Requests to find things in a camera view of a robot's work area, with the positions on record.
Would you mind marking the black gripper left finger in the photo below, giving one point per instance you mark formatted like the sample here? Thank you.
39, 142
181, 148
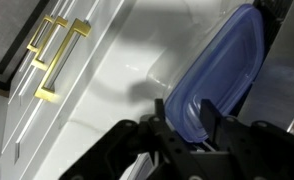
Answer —
159, 108

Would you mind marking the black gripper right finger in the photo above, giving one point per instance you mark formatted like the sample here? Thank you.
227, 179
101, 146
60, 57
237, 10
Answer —
210, 118

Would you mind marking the blue plastic lunchbox lid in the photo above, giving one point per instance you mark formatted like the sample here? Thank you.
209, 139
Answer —
221, 73

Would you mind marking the steel dish drying rack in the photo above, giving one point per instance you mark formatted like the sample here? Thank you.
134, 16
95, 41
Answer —
271, 97

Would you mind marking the gold cabinet handle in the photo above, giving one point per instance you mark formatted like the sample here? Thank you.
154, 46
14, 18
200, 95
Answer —
44, 90
45, 23
36, 61

